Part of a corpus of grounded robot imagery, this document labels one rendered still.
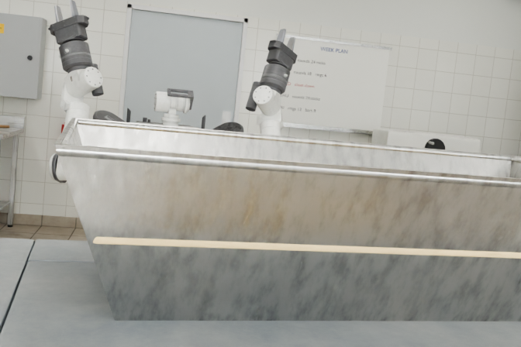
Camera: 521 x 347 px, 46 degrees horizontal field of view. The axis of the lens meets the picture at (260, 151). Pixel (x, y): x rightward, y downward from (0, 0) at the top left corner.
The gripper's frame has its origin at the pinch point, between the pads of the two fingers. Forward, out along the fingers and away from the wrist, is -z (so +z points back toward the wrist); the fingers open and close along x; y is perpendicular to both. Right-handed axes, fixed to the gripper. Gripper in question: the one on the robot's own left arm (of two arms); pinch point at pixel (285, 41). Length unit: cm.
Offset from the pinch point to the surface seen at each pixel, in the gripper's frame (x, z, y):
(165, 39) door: -156, -135, 312
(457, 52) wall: -363, -218, 134
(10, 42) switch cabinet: -54, -80, 375
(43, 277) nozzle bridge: 101, 95, -82
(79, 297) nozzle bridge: 101, 96, -88
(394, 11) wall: -297, -231, 173
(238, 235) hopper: 99, 88, -102
